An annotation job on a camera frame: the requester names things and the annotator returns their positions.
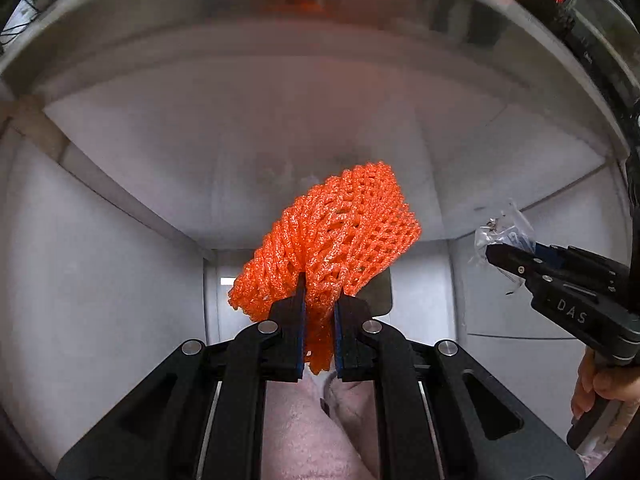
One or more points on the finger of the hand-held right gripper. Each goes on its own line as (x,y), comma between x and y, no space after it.
(510,262)
(542,251)

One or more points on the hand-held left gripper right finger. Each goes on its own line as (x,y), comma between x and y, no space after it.
(338,340)

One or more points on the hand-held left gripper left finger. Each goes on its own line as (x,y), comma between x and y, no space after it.
(300,332)

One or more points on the clear plastic wrapper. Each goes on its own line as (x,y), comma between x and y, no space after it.
(500,232)

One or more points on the orange foam fruit net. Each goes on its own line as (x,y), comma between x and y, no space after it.
(340,240)

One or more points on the person's right hand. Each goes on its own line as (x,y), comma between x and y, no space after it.
(617,385)

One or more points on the pink fleece clothing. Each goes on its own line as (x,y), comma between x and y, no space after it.
(310,435)

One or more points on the grey metal rim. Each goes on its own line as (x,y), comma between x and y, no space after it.
(150,25)

